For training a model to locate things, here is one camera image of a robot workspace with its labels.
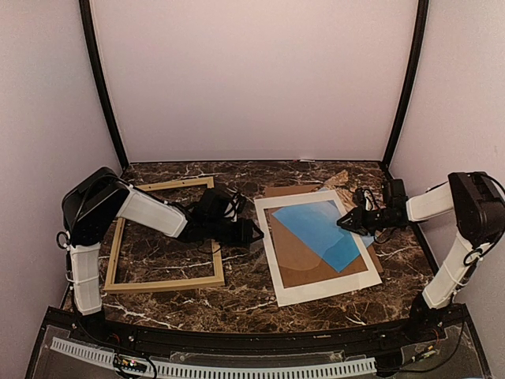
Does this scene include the small circuit board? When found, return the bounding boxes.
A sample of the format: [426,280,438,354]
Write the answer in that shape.
[113,355,148,375]

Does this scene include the blue landscape photo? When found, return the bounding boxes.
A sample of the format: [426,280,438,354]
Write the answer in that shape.
[269,200,367,277]

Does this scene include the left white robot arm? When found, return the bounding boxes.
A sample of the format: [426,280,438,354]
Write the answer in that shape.
[57,167,264,344]

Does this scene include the black front rail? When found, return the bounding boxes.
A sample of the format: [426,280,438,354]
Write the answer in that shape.
[43,307,466,356]

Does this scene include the black corner post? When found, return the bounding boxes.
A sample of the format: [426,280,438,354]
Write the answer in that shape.
[380,0,429,172]
[78,0,129,171]

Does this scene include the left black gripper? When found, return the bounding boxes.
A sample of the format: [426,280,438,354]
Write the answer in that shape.
[206,218,264,246]

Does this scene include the white slotted cable duct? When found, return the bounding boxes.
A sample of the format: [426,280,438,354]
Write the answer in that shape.
[50,337,377,378]

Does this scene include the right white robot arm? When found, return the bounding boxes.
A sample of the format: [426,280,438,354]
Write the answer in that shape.
[336,171,504,343]

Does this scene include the right black corner post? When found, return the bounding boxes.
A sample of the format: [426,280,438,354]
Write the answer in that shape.
[380,0,429,172]

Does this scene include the light wooden picture frame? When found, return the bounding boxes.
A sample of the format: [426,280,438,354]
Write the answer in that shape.
[103,176,226,293]

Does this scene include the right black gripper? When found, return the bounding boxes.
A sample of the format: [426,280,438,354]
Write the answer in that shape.
[337,205,396,236]

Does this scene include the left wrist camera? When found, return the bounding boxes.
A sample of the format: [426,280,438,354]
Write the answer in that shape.
[193,188,246,221]

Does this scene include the brown backing board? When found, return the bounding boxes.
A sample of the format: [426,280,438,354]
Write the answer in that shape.
[264,183,384,291]

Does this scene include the left black corner post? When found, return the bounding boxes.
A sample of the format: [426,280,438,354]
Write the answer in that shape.
[78,0,129,171]

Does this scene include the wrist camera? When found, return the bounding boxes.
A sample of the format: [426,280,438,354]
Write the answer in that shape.
[193,188,246,221]
[382,178,408,209]

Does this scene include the white mat board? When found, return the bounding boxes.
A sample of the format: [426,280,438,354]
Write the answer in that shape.
[253,188,383,308]

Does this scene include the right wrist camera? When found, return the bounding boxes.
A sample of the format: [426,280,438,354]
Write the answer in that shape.
[382,178,408,209]

